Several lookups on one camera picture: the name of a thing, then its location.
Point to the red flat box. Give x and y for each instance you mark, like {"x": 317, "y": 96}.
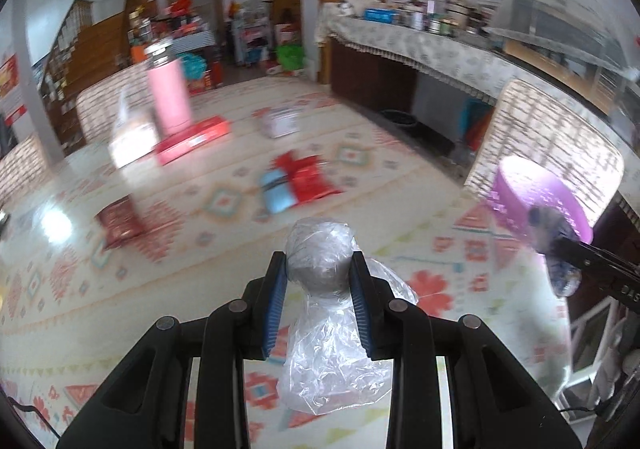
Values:
{"x": 195, "y": 139}

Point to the blue checkered cloth table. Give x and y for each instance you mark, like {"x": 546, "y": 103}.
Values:
{"x": 190, "y": 43}

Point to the mesh food cover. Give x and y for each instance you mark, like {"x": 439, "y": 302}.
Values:
{"x": 550, "y": 14}

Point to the purple plastic basket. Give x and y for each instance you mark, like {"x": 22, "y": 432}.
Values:
{"x": 525, "y": 184}

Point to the dark wooden sideboard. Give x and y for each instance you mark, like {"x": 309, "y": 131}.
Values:
{"x": 370, "y": 74}

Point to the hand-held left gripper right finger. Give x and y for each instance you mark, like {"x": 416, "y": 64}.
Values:
{"x": 362, "y": 309}

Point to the beige tissue box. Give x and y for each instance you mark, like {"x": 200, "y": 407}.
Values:
{"x": 132, "y": 139}

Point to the wooden staircase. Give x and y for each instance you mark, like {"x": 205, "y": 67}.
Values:
{"x": 90, "y": 39}

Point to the pink thermos bottle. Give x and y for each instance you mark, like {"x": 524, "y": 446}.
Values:
{"x": 170, "y": 94}

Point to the red foil packet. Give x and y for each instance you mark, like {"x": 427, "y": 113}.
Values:
{"x": 120, "y": 224}

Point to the white storage rack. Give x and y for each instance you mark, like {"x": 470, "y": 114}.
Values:
{"x": 252, "y": 39}

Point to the light blue packet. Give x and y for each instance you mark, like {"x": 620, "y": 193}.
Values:
{"x": 277, "y": 191}

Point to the teal plastic object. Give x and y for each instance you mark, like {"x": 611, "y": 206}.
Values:
{"x": 475, "y": 124}

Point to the red snack packet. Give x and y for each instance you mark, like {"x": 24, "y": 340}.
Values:
{"x": 310, "y": 179}

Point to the green plastic bag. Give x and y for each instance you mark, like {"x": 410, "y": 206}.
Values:
{"x": 290, "y": 56}

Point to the dark plastic bucket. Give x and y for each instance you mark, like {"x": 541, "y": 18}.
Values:
{"x": 400, "y": 118}

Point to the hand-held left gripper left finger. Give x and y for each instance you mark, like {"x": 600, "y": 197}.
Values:
{"x": 275, "y": 309}

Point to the teal plastic bag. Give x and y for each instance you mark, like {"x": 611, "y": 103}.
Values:
{"x": 192, "y": 66}

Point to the leaf print tasselled cloth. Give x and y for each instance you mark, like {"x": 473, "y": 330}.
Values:
{"x": 400, "y": 39}

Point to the clear plastic bag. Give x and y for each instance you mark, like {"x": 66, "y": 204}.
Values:
{"x": 325, "y": 369}

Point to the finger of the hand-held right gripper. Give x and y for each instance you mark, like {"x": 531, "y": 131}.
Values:
{"x": 600, "y": 256}
{"x": 620, "y": 291}

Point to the red wall calendar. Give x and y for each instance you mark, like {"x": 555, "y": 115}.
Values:
{"x": 12, "y": 89}

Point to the small white labelled box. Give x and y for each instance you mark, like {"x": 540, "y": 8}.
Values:
{"x": 280, "y": 124}

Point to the patterned tablecloth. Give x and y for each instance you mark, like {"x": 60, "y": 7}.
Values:
{"x": 200, "y": 254}

